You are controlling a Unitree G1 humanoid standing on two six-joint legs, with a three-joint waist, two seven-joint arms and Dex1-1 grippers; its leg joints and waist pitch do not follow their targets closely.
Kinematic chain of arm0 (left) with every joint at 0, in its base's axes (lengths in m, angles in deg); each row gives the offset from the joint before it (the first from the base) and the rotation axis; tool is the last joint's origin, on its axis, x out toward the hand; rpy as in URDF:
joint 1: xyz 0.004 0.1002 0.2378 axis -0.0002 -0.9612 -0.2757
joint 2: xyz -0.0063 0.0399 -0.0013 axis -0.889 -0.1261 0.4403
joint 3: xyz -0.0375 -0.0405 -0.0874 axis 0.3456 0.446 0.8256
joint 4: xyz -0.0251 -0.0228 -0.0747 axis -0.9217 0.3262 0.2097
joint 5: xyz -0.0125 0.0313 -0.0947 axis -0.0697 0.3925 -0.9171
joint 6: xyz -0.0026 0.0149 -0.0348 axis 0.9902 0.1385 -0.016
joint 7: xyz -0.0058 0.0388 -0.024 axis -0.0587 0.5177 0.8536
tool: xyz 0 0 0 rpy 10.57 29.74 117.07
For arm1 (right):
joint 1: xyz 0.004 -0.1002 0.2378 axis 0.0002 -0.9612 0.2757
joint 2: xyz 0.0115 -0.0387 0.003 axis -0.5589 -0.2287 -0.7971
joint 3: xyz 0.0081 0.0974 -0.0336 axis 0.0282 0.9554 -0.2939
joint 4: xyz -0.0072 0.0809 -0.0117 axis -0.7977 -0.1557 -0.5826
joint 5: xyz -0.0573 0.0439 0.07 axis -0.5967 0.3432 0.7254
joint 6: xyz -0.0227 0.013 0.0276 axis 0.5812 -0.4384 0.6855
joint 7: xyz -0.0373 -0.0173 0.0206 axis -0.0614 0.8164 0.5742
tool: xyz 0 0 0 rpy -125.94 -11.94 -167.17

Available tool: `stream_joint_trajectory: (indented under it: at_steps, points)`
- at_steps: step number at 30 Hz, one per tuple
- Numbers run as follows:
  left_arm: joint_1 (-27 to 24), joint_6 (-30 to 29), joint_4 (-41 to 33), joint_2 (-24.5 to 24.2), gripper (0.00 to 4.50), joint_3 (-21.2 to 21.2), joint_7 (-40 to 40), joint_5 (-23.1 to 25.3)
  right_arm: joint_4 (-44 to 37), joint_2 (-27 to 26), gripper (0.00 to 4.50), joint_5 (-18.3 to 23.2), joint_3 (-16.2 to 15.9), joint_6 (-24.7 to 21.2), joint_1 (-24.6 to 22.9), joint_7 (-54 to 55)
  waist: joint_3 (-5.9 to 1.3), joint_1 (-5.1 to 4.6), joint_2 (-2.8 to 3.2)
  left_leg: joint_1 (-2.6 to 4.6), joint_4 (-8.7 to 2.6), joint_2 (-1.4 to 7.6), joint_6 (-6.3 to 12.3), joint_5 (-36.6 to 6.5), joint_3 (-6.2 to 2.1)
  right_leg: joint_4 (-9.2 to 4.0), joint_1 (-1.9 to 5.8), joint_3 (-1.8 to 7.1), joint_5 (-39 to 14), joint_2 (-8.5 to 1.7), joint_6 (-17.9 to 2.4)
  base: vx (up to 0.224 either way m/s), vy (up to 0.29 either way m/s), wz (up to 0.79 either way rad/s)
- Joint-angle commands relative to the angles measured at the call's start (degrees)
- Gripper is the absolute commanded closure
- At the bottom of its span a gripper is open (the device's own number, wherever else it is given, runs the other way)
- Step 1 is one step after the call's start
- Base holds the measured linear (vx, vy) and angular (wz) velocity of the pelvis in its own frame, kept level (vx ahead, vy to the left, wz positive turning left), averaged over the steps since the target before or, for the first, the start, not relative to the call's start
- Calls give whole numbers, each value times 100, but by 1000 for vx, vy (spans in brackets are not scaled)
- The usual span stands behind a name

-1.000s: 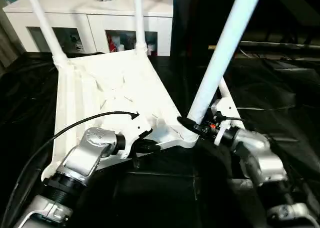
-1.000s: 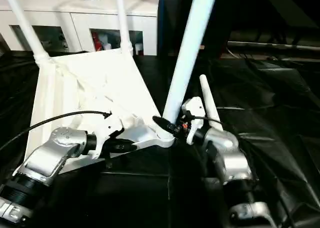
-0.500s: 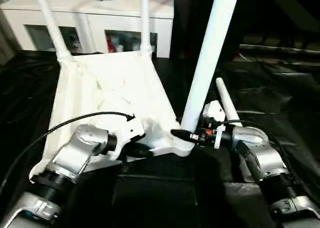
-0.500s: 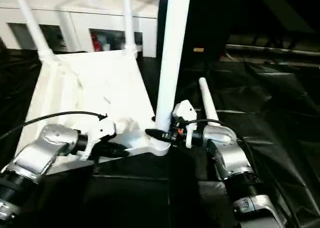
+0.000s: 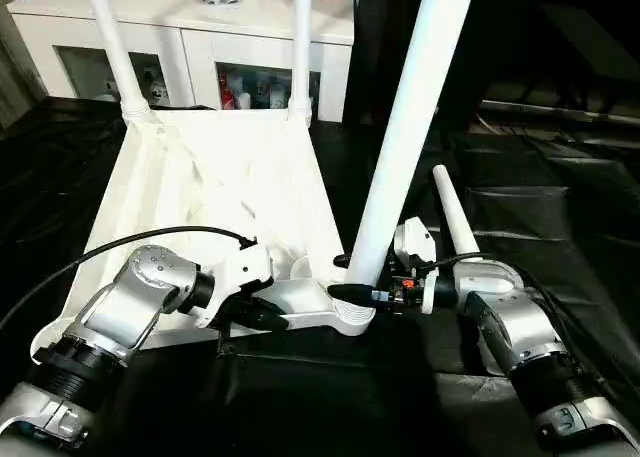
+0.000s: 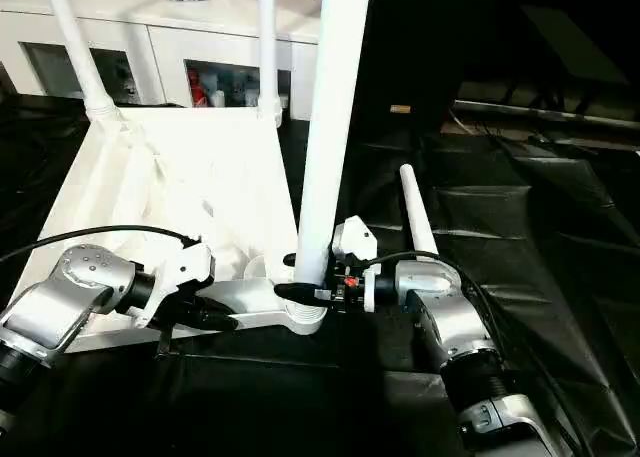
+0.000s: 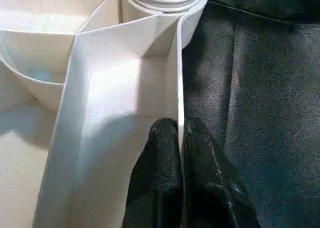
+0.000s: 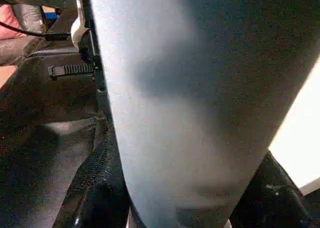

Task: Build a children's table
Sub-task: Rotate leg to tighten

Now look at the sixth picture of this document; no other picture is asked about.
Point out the white plastic table leg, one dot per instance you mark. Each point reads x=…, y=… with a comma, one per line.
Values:
x=267, y=52
x=417, y=212
x=75, y=52
x=330, y=127

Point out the white plastic table top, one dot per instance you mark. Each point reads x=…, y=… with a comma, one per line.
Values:
x=200, y=177

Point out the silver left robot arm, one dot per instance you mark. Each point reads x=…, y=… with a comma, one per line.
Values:
x=75, y=292

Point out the black plastic mat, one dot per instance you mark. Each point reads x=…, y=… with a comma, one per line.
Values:
x=500, y=252

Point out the small tan label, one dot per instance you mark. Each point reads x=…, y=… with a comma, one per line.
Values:
x=401, y=109

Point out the red bottle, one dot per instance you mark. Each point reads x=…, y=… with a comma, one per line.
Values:
x=200, y=89

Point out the white sideboard cabinet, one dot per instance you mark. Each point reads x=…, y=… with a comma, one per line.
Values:
x=150, y=32

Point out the dark metal rail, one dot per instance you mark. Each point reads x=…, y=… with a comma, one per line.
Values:
x=550, y=112

